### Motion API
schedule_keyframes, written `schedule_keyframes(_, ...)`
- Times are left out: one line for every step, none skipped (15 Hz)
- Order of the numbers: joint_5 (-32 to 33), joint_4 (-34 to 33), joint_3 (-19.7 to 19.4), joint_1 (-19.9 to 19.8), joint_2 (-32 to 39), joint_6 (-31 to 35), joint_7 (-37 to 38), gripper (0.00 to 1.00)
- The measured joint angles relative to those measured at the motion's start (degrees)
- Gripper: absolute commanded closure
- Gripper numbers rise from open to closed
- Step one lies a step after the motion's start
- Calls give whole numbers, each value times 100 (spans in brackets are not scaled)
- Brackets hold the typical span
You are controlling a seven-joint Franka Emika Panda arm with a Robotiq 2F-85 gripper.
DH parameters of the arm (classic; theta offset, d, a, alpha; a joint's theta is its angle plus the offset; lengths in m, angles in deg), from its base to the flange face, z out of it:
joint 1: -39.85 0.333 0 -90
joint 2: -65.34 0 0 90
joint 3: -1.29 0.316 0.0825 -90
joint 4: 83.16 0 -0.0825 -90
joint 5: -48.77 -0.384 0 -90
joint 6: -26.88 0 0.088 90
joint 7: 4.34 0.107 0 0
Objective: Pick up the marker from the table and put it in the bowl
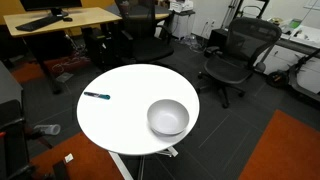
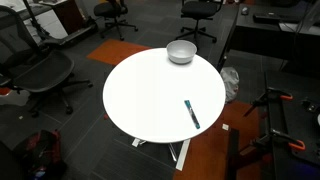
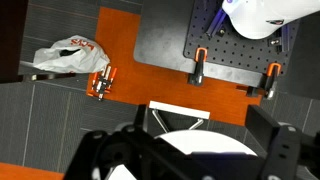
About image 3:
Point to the round white table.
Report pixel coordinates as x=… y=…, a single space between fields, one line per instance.
x=198 y=141

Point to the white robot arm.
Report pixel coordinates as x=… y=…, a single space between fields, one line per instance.
x=223 y=92

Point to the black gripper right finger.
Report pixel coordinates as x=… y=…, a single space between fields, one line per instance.
x=261 y=126

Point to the black mounting platform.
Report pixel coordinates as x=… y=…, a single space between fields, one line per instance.
x=162 y=32

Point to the white plastic shopping bag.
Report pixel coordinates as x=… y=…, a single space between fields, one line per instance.
x=75 y=54

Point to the orange black clamps pile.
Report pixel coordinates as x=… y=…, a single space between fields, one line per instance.
x=102 y=82

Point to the orange black clamp right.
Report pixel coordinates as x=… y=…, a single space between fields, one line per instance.
x=267 y=84

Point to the orange black clamp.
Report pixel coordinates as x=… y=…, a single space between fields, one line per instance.
x=196 y=78
x=267 y=84

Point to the orange black clamp left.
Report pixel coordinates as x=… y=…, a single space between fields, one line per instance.
x=196 y=78

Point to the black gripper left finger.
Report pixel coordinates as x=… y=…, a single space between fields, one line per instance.
x=140 y=117

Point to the black perforated mounting board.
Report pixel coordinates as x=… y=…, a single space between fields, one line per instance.
x=227 y=47

